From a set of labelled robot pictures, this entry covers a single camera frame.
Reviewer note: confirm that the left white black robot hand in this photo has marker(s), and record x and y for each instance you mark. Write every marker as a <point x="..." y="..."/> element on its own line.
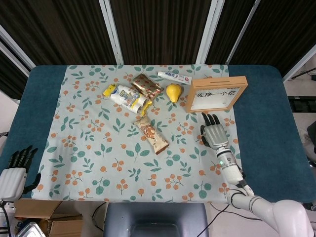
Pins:
<point x="11" y="182"/>

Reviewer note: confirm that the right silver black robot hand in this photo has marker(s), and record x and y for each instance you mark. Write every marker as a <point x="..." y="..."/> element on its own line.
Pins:
<point x="216" y="135"/>

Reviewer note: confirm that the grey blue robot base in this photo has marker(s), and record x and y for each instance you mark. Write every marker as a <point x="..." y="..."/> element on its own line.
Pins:
<point x="155" y="219"/>

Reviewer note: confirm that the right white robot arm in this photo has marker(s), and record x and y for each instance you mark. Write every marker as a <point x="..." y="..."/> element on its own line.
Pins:
<point x="233" y="170"/>

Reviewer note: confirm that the teal table cover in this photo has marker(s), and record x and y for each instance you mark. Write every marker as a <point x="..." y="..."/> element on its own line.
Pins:
<point x="261" y="123"/>

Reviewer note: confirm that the metal tray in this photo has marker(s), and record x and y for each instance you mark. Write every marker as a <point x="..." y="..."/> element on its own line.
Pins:
<point x="32" y="230"/>

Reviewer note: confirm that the yellow pear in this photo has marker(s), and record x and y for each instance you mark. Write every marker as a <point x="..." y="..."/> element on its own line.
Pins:
<point x="173" y="92"/>

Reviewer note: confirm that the beige nut bar packet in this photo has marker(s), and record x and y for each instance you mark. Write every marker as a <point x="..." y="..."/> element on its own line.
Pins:
<point x="151" y="135"/>

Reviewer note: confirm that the brown cardboard box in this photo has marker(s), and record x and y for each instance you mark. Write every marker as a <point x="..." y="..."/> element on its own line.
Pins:
<point x="61" y="225"/>

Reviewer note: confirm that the white toothpaste tube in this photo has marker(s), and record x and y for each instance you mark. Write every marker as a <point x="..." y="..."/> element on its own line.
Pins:
<point x="174" y="76"/>

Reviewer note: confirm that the gold snack packet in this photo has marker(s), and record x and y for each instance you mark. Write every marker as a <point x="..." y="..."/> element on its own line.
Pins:
<point x="145" y="86"/>

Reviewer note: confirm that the leaf and orange print tablecloth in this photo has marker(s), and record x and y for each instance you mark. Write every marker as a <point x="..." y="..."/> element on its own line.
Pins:
<point x="123" y="158"/>

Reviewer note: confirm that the white bag rolls pack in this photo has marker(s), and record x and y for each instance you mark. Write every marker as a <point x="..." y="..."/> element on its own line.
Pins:
<point x="126" y="97"/>

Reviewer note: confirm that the wooden framed box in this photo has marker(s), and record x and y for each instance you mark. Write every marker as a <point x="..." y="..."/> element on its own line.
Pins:
<point x="214" y="98"/>

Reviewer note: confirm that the dark folding screen white frame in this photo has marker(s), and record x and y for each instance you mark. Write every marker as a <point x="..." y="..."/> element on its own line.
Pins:
<point x="160" y="29"/>

